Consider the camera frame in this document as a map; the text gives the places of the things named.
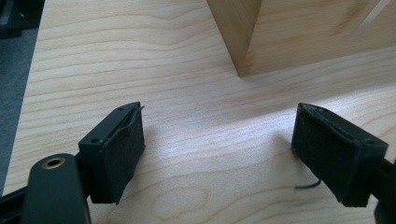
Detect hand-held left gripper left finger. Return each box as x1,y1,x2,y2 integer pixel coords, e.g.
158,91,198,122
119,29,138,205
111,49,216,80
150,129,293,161
78,101,147,205

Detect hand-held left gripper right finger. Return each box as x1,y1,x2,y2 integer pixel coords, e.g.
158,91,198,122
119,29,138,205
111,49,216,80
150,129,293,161
290,102,389,208

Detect wooden box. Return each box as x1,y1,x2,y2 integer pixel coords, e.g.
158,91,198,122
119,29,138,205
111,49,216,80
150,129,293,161
206,0,396,78

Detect dark object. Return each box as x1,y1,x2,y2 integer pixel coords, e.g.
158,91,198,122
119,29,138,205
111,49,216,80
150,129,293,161
0,0,46,40

